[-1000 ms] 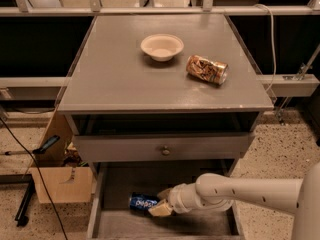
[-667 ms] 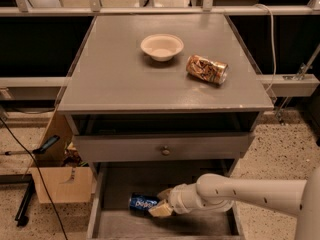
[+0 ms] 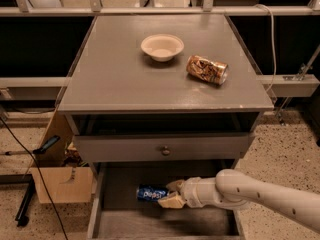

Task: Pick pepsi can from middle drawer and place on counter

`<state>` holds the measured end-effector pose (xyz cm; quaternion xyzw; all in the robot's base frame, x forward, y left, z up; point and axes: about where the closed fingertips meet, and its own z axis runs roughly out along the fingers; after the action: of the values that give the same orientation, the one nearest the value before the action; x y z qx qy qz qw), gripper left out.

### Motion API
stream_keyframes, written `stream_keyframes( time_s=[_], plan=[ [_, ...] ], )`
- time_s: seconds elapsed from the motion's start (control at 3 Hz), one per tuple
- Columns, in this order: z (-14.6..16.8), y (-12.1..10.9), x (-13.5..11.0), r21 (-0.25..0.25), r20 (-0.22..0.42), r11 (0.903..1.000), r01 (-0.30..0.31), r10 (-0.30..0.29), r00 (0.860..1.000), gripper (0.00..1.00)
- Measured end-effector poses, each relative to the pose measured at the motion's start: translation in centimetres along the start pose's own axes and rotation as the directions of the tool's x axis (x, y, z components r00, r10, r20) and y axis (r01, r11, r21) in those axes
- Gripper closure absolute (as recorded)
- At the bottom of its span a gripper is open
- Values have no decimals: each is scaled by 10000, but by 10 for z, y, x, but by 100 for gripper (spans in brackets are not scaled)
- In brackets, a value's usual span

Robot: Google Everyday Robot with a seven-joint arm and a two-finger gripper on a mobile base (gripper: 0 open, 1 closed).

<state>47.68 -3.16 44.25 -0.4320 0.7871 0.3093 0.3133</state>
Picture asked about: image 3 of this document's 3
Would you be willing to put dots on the metal railing frame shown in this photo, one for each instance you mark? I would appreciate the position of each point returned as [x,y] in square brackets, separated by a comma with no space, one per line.
[46,10]

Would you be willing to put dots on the brown cardboard box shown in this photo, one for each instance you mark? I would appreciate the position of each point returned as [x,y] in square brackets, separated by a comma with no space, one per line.
[57,179]

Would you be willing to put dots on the orange patterned drink can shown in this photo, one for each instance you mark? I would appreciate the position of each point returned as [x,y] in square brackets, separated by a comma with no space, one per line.
[207,70]

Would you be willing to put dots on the grey top drawer with knob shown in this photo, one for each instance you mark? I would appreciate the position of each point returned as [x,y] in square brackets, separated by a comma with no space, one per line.
[132,148]

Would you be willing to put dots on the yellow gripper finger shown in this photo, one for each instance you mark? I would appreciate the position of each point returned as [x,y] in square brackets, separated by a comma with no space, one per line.
[172,201]
[175,186]

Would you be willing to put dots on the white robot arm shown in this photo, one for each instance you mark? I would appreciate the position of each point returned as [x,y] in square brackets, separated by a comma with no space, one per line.
[231,189]

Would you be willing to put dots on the black handled tool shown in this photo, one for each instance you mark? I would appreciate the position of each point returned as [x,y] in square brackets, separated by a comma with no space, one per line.
[42,150]

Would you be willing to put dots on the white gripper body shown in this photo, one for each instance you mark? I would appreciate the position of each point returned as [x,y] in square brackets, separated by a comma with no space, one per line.
[190,192]

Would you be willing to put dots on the black metal stand foot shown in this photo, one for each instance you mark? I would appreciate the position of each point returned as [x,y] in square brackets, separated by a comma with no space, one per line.
[21,218]

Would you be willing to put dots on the white paper bowl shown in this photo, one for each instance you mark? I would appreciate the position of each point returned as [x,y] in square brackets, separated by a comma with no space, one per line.
[162,47]

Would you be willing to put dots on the blue pepsi can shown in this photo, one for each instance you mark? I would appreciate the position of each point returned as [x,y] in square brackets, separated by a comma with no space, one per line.
[151,193]

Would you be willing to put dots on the grey wooden drawer cabinet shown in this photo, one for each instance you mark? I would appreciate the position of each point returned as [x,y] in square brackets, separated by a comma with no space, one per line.
[116,89]

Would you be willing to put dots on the open grey middle drawer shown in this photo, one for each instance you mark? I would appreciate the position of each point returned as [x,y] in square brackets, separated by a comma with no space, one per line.
[117,214]

